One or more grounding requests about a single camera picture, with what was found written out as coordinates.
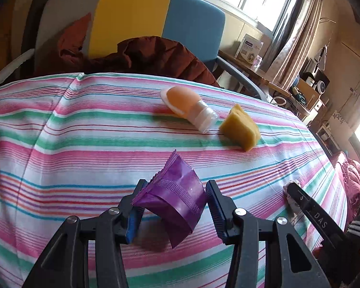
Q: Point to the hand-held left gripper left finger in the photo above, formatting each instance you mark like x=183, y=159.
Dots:
x=133, y=225

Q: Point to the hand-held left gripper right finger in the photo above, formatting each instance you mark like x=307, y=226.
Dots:
x=217, y=216

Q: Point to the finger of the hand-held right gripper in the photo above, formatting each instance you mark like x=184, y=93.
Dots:
x=315, y=214

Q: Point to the purple foil packet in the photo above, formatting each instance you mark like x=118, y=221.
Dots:
x=180, y=198

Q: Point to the pink blanket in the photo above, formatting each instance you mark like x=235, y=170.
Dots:
x=351, y=180

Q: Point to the yellow sponge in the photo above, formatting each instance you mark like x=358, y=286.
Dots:
x=241, y=126

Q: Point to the striped tablecloth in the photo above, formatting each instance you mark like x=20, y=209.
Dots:
x=108, y=132

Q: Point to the orange bottle with clear cap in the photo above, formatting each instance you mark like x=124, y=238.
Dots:
x=186, y=105

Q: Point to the cluttered shelf unit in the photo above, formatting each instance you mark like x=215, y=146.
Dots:
x=309, y=96

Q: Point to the white round appliance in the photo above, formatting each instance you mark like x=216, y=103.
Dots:
x=322, y=85

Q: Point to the wooden desk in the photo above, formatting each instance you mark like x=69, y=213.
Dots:
x=258, y=75

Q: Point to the white printed box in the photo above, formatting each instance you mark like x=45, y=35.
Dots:
x=248, y=49

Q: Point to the maroon puffer jacket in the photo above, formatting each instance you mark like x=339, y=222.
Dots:
x=156, y=57

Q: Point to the beige curtain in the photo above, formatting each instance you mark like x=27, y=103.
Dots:
x=297, y=30

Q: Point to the grey yellow blue chair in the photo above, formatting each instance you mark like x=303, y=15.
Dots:
x=129, y=18

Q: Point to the black chair back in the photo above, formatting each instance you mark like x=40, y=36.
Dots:
x=36, y=21

